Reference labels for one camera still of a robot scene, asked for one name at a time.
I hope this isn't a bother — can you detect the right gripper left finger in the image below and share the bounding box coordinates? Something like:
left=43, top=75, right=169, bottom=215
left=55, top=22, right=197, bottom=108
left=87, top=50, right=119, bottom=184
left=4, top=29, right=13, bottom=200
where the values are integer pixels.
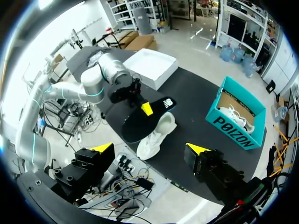
left=50, top=142, right=116, bottom=204

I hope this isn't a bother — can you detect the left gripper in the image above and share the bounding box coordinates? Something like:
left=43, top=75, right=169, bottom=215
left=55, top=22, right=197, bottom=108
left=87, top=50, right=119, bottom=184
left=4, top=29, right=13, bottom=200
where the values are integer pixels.
left=109, top=74, right=154, bottom=117

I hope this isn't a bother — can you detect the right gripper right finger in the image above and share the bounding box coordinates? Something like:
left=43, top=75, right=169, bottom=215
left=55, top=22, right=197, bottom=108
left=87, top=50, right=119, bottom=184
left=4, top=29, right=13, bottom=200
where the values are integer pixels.
left=184, top=142, right=246, bottom=202

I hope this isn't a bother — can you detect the blue and black insole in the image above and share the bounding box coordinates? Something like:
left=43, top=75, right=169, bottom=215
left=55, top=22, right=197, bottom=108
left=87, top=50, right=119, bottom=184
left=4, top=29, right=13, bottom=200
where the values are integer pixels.
left=121, top=96, right=178, bottom=144

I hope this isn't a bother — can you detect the white shoe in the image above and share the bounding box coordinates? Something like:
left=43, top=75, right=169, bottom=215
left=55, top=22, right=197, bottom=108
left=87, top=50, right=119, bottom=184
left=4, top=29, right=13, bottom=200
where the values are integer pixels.
left=136, top=112, right=178, bottom=161
left=217, top=104, right=256, bottom=134

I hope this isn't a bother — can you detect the white shoebox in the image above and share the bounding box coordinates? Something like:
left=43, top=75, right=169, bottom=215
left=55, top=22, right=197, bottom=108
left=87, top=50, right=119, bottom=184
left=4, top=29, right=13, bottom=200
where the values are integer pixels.
left=122, top=48, right=179, bottom=91

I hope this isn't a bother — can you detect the teal box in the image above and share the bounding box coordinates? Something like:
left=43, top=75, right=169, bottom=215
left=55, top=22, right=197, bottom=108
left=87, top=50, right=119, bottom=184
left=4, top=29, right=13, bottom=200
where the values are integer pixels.
left=205, top=76, right=267, bottom=151

